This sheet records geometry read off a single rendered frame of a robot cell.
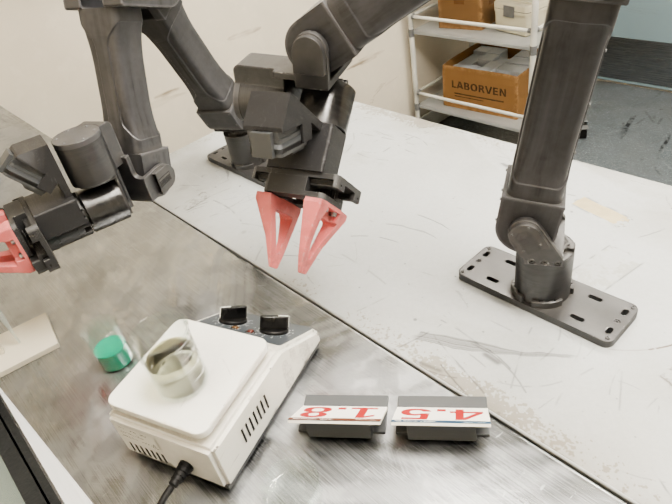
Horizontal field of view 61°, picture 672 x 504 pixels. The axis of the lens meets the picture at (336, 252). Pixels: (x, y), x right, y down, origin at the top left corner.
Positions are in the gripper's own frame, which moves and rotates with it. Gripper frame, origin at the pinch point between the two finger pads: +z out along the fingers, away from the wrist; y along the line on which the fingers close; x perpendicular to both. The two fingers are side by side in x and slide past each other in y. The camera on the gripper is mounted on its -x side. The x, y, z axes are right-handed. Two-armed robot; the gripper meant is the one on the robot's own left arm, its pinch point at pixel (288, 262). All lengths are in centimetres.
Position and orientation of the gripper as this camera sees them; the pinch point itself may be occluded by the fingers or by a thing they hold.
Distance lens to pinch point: 60.0
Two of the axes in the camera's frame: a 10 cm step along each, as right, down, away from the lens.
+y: 8.9, 1.5, -4.3
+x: 4.0, 1.9, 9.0
